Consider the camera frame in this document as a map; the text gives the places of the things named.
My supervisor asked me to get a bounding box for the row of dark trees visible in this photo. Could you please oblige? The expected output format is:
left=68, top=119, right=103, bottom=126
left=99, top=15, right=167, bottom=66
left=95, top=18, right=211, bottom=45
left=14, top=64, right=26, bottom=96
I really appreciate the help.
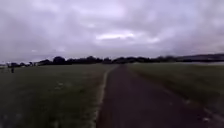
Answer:
left=5, top=53, right=224, bottom=67

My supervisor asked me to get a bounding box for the pale path edge strip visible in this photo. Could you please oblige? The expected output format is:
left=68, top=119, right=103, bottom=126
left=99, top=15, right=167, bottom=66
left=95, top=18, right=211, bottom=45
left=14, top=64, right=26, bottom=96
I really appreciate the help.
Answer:
left=89, top=64, right=120, bottom=128

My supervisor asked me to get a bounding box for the dark asphalt path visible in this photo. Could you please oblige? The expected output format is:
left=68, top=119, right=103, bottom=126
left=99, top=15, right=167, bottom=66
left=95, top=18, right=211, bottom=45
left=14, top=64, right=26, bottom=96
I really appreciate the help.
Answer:
left=95, top=63, right=224, bottom=128

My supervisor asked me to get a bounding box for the green grass field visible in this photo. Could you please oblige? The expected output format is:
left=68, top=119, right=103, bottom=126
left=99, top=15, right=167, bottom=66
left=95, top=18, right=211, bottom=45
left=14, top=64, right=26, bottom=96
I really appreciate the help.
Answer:
left=127, top=61, right=224, bottom=118
left=0, top=63, right=118, bottom=128

